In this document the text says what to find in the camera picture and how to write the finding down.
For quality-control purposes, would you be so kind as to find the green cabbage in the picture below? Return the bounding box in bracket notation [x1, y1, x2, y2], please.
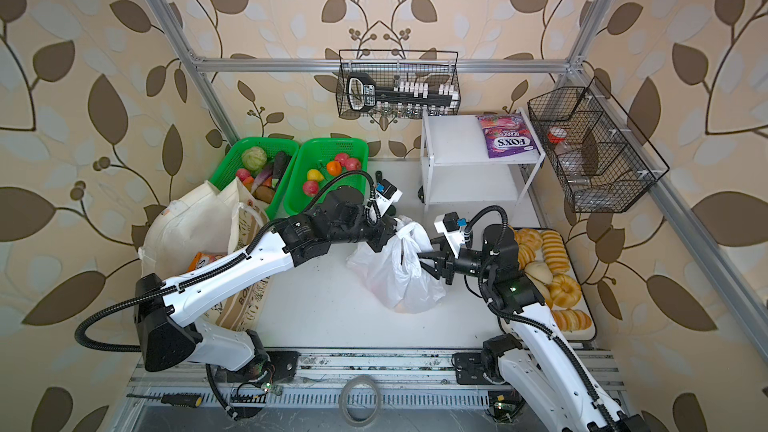
[241, 146, 269, 174]

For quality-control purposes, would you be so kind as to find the white plastic bag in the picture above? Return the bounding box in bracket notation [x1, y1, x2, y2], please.
[346, 216, 447, 314]

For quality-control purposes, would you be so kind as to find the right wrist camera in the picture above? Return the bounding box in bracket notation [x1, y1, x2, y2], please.
[431, 212, 471, 258]

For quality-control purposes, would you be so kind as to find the white two-tier shelf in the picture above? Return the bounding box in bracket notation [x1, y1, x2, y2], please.
[420, 115, 545, 217]

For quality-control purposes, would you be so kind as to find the light purple eggplant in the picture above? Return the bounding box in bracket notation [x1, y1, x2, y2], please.
[250, 163, 274, 194]

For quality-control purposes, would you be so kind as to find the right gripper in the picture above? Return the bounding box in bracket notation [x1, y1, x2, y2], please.
[412, 236, 496, 285]

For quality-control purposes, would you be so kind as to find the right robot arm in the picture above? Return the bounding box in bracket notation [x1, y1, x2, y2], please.
[419, 205, 649, 431]

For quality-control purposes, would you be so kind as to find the plastic bottle red cap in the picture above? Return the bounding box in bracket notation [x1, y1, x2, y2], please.
[547, 126, 584, 176]

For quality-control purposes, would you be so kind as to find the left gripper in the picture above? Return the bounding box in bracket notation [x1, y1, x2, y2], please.
[327, 201, 408, 250]

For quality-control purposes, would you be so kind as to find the left green vegetable basket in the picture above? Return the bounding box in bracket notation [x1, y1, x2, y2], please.
[209, 137, 300, 219]

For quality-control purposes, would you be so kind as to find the cream floral tote bag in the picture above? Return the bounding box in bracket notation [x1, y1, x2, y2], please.
[136, 178, 272, 332]

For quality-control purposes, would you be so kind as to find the tape roll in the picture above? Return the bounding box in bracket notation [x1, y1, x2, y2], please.
[338, 375, 383, 428]

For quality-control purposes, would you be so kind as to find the yellow lemon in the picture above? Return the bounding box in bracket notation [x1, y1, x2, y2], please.
[306, 169, 325, 183]

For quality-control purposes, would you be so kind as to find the right black wire basket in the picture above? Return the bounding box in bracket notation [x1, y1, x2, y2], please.
[527, 78, 670, 213]

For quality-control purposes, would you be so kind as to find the purple Fox's candy bag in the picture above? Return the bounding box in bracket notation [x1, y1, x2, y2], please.
[476, 113, 537, 159]

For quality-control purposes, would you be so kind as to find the orange snack bag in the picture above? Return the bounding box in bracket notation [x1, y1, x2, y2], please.
[187, 252, 225, 272]

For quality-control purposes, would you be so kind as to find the black tool set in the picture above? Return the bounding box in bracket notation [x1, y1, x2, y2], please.
[341, 72, 461, 118]

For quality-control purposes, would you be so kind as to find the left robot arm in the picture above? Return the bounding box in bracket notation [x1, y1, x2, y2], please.
[74, 171, 402, 372]

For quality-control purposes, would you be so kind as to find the black wire basket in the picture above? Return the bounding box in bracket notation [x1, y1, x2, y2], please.
[527, 78, 670, 213]
[335, 48, 461, 120]

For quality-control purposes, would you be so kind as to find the yellow handled screwdriver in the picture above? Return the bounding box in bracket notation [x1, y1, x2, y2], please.
[126, 393, 203, 408]

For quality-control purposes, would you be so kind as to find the bread tray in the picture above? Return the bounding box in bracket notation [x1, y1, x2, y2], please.
[513, 228, 597, 343]

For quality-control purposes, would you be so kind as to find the back black wire basket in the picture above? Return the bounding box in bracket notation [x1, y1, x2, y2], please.
[335, 48, 461, 120]

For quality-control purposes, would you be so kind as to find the dark green cucumber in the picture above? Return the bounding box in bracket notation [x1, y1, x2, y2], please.
[272, 151, 291, 188]

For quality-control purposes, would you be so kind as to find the pink red apple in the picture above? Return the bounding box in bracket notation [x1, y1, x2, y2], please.
[343, 157, 361, 171]

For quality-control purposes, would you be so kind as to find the orange fruit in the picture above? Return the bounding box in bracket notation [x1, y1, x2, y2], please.
[326, 160, 343, 177]

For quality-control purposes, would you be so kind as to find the right green fruit basket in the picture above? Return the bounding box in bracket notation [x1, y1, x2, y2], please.
[283, 136, 370, 217]

